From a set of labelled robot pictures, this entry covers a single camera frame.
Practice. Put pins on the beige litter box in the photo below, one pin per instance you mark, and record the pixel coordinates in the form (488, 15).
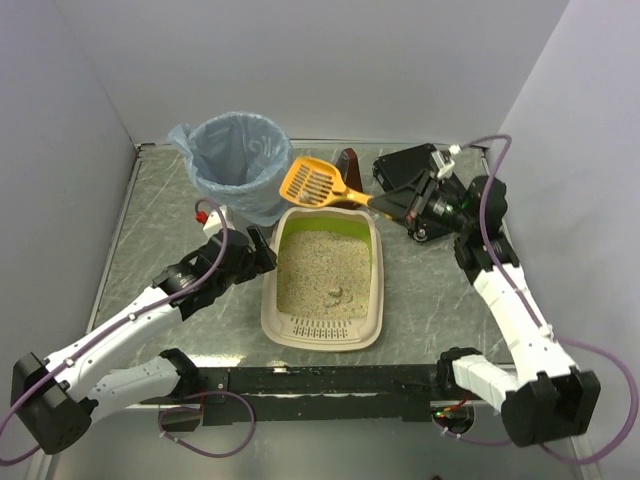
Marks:
(326, 335)

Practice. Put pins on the aluminium rail frame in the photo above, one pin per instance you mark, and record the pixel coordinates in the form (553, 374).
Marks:
(40, 462)

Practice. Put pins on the brown wooden metronome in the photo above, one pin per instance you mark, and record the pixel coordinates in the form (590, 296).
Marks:
(348, 165)

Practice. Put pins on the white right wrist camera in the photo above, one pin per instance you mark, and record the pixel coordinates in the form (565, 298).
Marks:
(443, 162)

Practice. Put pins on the black rectangular case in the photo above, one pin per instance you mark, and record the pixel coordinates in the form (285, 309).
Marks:
(397, 169)

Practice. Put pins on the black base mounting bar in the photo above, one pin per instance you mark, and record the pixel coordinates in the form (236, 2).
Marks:
(293, 393)

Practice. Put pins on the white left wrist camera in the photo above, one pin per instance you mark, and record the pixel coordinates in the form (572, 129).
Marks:
(211, 222)

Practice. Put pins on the grey bin with blue bag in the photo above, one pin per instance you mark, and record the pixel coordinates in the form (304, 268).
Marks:
(239, 160)

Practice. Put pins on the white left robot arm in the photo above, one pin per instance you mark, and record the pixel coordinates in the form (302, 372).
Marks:
(60, 397)

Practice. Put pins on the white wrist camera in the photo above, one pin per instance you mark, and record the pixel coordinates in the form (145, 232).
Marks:
(443, 162)
(211, 222)

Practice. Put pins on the beige cat litter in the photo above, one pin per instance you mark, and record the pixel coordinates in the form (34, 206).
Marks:
(323, 276)

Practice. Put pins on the grey litter clump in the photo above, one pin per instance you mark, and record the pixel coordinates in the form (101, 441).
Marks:
(306, 198)

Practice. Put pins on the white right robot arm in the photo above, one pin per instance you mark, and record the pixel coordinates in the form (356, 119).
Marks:
(548, 397)

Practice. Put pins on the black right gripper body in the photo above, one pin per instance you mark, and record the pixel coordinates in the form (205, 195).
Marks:
(417, 201)

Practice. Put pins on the yellow litter scoop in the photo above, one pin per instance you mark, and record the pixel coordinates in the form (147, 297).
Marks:
(320, 179)

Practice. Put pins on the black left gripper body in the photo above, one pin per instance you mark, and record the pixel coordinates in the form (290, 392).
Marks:
(260, 248)

